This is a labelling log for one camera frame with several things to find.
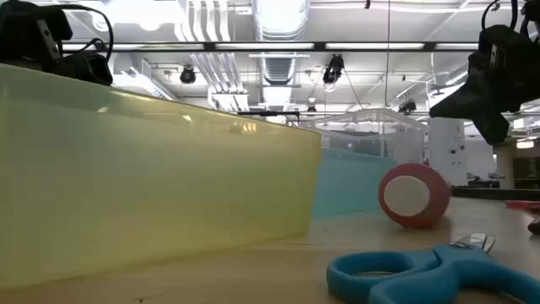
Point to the bright ceiling lamp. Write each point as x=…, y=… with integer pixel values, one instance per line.
x=525, y=144

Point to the white ceiling duct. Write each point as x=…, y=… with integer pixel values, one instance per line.
x=139, y=82

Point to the thin hanging rod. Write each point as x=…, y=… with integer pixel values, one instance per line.
x=388, y=50

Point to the black ceiling-hung device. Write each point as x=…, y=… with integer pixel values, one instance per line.
x=333, y=69
x=407, y=106
x=187, y=75

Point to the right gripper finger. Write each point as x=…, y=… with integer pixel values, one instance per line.
x=472, y=105

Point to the clear plastic bin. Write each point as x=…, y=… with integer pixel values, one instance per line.
x=371, y=126

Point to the white pillar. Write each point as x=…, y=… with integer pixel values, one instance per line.
x=447, y=160

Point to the silver ventilation duct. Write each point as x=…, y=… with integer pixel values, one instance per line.
x=278, y=25

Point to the teal translucent plastic bin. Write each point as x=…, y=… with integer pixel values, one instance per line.
x=346, y=186

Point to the yellow translucent plastic bin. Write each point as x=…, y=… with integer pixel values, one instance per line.
x=147, y=190

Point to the slanted silver duct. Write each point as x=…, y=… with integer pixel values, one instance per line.
x=457, y=78

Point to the black horizontal bar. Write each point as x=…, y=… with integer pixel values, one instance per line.
x=266, y=113

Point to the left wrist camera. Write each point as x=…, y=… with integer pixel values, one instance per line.
x=90, y=67

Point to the red paint bottle white cap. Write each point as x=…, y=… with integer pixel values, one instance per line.
x=436, y=190

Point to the black aluminium table frame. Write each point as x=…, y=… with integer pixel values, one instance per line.
x=485, y=193

